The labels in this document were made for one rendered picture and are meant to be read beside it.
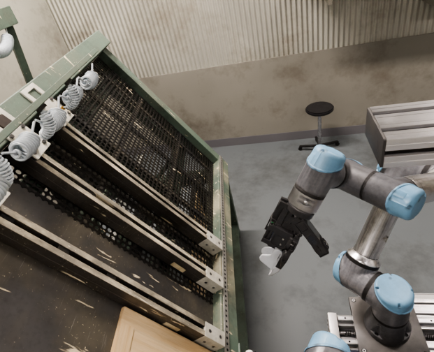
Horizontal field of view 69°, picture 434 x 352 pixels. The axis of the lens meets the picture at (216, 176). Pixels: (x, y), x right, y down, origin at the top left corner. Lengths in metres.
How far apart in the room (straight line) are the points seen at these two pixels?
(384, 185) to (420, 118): 0.31
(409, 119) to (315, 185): 0.31
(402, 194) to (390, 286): 0.52
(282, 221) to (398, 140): 0.42
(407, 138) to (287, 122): 3.76
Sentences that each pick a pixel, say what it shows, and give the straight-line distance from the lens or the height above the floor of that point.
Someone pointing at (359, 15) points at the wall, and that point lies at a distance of 3.87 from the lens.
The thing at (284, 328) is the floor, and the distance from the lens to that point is 2.53.
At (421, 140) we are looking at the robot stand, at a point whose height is 2.02.
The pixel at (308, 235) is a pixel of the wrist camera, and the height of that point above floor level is 1.66.
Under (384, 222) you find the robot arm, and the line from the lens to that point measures 1.19.
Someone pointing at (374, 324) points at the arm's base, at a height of 1.10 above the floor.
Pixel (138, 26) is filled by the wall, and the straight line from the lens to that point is 4.04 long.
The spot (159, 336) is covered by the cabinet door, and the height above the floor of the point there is 1.16.
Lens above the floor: 2.26
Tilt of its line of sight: 36 degrees down
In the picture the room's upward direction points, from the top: 14 degrees counter-clockwise
